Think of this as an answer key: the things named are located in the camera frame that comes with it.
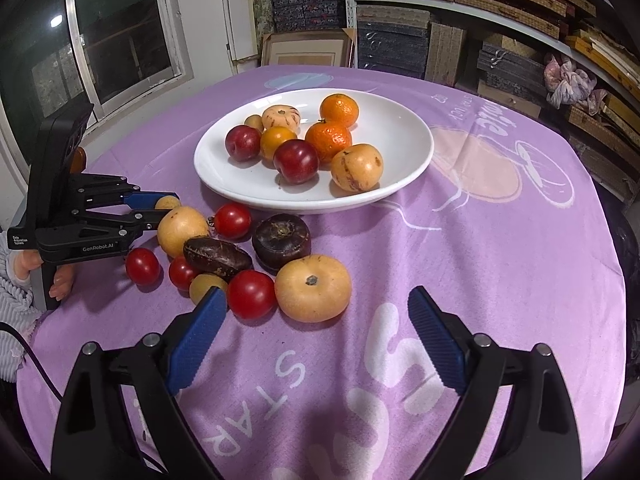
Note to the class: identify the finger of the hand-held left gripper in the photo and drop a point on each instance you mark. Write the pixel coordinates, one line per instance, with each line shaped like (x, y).
(150, 200)
(145, 220)

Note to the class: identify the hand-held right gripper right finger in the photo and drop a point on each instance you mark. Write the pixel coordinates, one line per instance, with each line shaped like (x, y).
(435, 342)

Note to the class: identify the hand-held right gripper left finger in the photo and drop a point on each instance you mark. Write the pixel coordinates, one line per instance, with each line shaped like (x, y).
(197, 340)

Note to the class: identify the tan longan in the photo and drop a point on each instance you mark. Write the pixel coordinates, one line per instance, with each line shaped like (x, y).
(205, 286)
(253, 123)
(167, 203)

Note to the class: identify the plain yellow pepino melon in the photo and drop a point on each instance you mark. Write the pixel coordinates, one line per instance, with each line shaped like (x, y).
(180, 230)

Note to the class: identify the red tomato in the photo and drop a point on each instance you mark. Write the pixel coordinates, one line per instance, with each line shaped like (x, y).
(180, 274)
(232, 221)
(142, 266)
(251, 294)

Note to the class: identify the small dark red plum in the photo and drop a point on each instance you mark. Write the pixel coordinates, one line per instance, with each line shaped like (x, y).
(242, 143)

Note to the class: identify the pale orange persimmon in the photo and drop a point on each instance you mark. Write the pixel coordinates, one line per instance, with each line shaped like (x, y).
(312, 290)

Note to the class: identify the small orange-yellow round fruit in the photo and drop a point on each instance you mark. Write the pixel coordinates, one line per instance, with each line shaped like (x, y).
(275, 141)

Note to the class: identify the large dark red plum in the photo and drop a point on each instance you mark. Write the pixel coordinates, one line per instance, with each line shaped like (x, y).
(296, 161)

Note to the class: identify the pale purple-striped pepino melon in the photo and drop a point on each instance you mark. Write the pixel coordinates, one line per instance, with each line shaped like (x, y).
(281, 117)

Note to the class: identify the orange mandarin with green stem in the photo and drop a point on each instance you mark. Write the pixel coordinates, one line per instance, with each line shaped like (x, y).
(327, 141)

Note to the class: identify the yellow brown-marked pepino melon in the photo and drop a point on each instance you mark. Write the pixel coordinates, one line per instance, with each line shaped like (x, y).
(357, 167)

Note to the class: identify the white oval plate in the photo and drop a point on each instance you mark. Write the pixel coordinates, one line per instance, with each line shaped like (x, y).
(400, 135)

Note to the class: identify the person's left forearm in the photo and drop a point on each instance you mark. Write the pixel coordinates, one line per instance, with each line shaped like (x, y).
(12, 305)

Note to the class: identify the person's left hand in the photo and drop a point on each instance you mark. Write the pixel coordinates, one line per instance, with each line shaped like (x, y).
(62, 282)

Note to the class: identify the orange wooden chair back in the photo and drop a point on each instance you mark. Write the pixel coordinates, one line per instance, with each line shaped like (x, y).
(78, 160)

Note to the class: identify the purple printed tablecloth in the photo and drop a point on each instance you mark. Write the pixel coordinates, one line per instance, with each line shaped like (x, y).
(500, 285)

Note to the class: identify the white panel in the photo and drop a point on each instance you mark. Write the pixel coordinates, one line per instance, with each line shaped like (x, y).
(240, 10)

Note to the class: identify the mottled grey-green board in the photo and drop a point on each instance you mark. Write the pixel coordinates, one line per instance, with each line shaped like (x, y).
(260, 5)

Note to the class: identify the stack of blue floral boxes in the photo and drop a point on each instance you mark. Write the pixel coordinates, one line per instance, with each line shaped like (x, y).
(305, 7)

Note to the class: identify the metal shelf rack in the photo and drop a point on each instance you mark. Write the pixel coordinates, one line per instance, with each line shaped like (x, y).
(351, 35)

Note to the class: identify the stack of dark grey boxes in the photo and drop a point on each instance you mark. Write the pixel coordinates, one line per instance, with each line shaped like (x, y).
(392, 42)
(510, 70)

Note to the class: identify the upright woven box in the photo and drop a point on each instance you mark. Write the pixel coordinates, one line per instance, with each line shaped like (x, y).
(445, 55)

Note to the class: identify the pink plastic bag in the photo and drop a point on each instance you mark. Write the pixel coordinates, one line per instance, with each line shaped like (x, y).
(570, 82)

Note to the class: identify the stack of yellow wooden boxes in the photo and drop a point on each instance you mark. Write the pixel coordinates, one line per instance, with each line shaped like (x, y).
(615, 110)

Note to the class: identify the window with white frame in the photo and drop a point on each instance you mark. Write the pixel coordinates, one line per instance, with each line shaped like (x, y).
(120, 35)

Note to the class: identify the wooden picture frame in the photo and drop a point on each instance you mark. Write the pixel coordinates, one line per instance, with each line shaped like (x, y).
(305, 52)

